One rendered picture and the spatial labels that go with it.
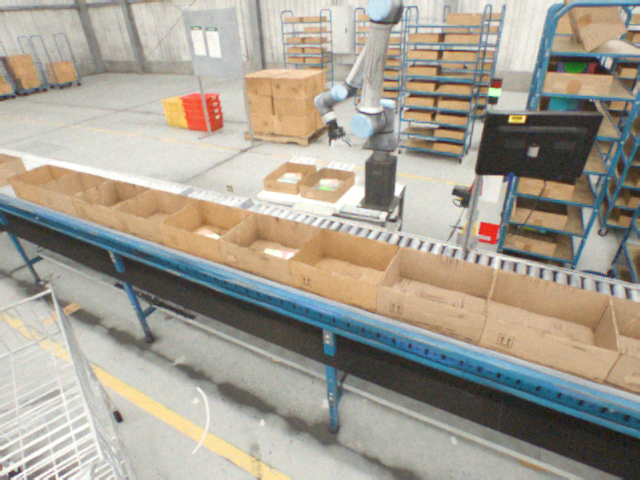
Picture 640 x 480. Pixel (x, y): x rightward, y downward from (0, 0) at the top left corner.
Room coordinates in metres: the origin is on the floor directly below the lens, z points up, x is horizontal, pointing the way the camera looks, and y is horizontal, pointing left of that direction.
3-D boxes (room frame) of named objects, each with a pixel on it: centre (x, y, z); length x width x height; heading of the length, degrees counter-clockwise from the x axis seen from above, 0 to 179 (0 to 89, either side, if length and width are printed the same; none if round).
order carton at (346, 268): (1.29, -0.07, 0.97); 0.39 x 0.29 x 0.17; 62
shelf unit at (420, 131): (5.30, -1.63, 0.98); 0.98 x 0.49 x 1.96; 59
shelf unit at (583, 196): (2.32, -1.58, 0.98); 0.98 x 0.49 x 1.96; 152
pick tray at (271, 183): (2.72, 0.27, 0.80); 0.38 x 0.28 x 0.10; 157
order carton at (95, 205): (2.03, 1.31, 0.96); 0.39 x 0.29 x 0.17; 62
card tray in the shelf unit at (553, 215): (2.13, -1.42, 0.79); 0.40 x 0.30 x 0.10; 153
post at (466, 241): (1.73, -0.79, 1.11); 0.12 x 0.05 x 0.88; 62
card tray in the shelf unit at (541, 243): (2.12, -1.42, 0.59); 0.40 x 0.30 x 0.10; 150
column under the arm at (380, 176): (2.33, -0.38, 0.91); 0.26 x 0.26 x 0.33; 65
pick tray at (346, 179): (2.56, -0.02, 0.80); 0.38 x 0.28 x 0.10; 153
